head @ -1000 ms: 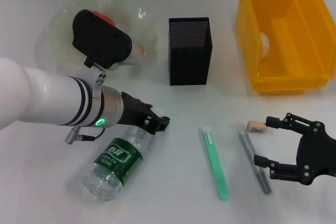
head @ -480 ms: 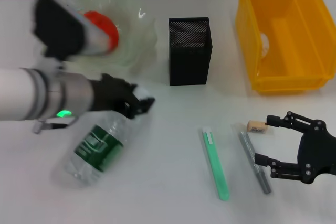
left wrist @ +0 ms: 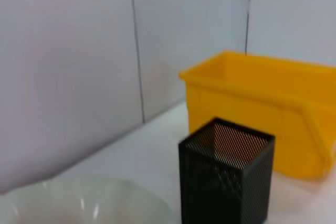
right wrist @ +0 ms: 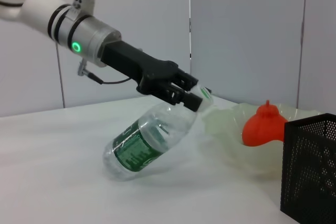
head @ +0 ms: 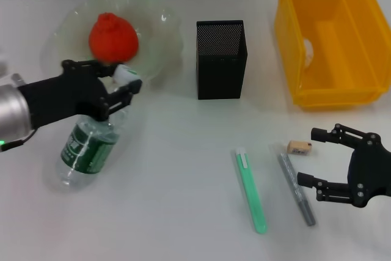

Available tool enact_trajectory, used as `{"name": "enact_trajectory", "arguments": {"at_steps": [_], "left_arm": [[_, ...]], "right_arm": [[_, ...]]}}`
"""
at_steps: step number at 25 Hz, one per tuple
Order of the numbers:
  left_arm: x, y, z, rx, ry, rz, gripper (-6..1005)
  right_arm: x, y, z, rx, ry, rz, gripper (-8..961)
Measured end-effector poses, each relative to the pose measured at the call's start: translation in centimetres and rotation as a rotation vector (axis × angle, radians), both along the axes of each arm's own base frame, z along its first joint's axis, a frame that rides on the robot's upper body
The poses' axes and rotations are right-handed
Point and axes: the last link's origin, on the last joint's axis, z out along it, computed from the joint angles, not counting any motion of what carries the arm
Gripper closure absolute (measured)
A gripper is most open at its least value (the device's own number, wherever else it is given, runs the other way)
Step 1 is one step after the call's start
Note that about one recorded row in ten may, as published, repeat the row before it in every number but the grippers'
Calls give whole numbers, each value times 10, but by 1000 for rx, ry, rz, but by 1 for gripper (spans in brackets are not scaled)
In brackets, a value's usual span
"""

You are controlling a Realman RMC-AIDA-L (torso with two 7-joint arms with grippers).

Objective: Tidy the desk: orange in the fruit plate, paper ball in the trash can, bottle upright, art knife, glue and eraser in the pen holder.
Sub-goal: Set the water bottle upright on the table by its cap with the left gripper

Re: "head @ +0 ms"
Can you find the yellow plastic bin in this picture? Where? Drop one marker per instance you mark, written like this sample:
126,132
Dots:
330,44

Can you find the clear water bottle green label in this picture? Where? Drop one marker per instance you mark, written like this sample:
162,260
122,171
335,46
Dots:
88,151

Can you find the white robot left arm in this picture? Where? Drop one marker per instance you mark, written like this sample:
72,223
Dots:
9,111

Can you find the red-orange knobbed orange fruit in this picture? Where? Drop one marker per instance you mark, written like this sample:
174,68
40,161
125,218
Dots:
113,38

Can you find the clear greenish glass fruit plate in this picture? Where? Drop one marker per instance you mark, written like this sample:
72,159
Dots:
152,38

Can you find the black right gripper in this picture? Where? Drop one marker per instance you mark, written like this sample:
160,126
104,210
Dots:
369,172

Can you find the green pen with white clip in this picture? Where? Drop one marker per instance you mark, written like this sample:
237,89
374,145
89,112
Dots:
250,187

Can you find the grey marker pen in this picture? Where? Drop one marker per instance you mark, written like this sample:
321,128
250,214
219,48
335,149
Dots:
296,187

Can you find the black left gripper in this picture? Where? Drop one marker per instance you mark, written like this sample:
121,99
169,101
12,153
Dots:
61,99

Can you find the black mesh pen holder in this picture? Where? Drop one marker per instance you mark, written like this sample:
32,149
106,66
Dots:
220,68

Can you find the beige eraser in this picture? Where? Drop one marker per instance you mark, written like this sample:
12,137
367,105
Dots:
301,147

